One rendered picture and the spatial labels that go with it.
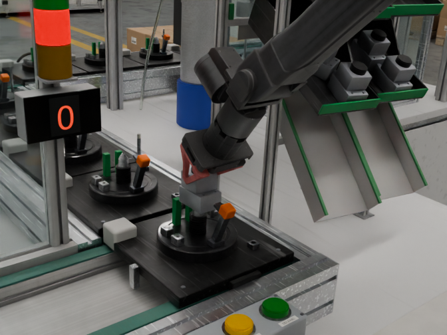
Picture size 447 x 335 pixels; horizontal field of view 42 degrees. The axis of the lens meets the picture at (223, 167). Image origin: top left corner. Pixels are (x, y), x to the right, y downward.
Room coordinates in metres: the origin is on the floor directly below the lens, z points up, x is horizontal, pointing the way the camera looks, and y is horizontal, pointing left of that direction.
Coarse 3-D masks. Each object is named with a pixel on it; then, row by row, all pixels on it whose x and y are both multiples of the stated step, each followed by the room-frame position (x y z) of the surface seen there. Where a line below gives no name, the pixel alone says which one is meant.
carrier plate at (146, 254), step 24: (168, 216) 0.99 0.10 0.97; (216, 216) 1.00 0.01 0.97; (144, 240) 0.89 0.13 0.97; (240, 240) 0.91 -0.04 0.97; (264, 240) 0.92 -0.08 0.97; (144, 264) 0.82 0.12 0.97; (168, 264) 0.82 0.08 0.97; (192, 264) 0.82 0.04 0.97; (216, 264) 0.83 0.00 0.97; (240, 264) 0.83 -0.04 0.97; (264, 264) 0.84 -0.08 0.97; (168, 288) 0.75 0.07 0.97; (192, 288) 0.75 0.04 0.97; (216, 288) 0.77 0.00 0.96
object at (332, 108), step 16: (256, 0) 1.17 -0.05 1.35; (272, 0) 1.19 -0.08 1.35; (304, 0) 1.23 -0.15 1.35; (256, 16) 1.17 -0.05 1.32; (272, 16) 1.12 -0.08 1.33; (256, 32) 1.16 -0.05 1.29; (272, 32) 1.12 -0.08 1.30; (320, 80) 1.07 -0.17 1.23; (304, 96) 1.01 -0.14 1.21; (320, 96) 1.02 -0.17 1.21; (368, 96) 1.05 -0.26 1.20; (320, 112) 0.97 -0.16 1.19; (336, 112) 0.99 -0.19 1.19
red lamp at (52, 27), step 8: (40, 16) 0.84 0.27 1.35; (48, 16) 0.84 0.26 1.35; (56, 16) 0.84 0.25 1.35; (64, 16) 0.85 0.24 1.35; (40, 24) 0.84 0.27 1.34; (48, 24) 0.84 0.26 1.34; (56, 24) 0.84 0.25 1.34; (64, 24) 0.85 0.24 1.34; (40, 32) 0.84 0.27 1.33; (48, 32) 0.84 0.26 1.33; (56, 32) 0.84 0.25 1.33; (64, 32) 0.85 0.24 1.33; (40, 40) 0.84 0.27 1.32; (48, 40) 0.84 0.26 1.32; (56, 40) 0.84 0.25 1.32; (64, 40) 0.85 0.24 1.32
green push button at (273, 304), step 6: (264, 300) 0.73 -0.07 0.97; (270, 300) 0.73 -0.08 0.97; (276, 300) 0.73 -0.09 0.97; (282, 300) 0.73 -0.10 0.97; (264, 306) 0.72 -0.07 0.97; (270, 306) 0.72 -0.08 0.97; (276, 306) 0.72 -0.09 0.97; (282, 306) 0.72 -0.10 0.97; (288, 306) 0.72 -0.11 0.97; (264, 312) 0.71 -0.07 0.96; (270, 312) 0.70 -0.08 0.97; (276, 312) 0.70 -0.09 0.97; (282, 312) 0.71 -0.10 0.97; (288, 312) 0.72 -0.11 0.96
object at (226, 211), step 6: (216, 204) 0.85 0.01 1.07; (222, 204) 0.86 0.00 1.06; (228, 204) 0.84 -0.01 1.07; (222, 210) 0.83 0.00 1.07; (228, 210) 0.83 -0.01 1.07; (234, 210) 0.83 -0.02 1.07; (222, 216) 0.83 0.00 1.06; (228, 216) 0.83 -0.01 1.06; (222, 222) 0.84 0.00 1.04; (228, 222) 0.84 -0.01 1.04; (216, 228) 0.85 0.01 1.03; (222, 228) 0.84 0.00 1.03; (216, 234) 0.85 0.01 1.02; (222, 234) 0.85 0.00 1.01; (216, 240) 0.85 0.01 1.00
